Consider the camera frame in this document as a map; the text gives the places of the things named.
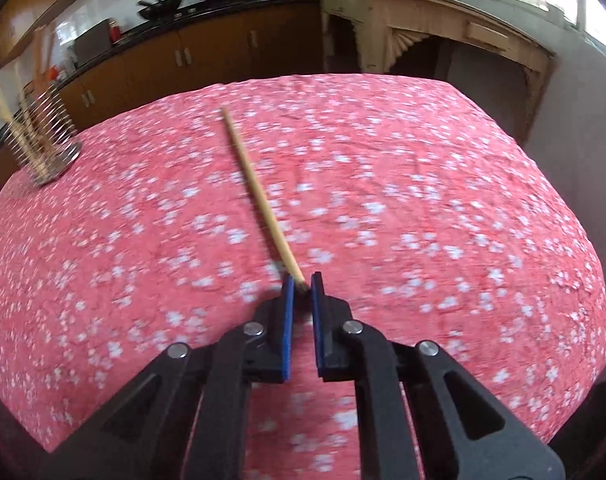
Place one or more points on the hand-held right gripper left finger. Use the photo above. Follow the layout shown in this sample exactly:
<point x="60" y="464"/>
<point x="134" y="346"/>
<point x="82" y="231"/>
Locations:
<point x="287" y="335"/>

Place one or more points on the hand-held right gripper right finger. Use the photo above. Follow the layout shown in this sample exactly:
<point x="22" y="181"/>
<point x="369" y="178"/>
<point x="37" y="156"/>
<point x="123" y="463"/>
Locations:
<point x="317" y="340"/>

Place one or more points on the wooden chopstick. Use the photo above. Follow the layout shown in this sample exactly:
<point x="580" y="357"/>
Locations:
<point x="254" y="185"/>
<point x="39" y="85"/>
<point x="13" y="125"/>

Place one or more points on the red floral tablecloth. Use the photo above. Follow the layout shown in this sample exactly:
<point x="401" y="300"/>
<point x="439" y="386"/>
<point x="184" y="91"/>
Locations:
<point x="408" y="210"/>

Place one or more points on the brown kitchen base cabinets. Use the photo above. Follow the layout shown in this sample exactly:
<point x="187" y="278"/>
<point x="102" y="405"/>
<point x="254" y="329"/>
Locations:
<point x="208" y="50"/>

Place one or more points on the black kitchen countertop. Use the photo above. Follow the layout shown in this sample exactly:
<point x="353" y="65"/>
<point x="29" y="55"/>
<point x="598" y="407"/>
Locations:
<point x="233" y="2"/>

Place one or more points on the worn wooden side table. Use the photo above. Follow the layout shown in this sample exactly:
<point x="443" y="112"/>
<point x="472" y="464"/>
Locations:
<point x="423" y="15"/>

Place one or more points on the red bottle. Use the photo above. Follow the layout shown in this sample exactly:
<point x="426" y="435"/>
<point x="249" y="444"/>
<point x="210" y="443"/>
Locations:
<point x="114" y="31"/>

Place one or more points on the dark cutting board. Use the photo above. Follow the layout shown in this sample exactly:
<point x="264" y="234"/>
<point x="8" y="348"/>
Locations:
<point x="93" y="42"/>

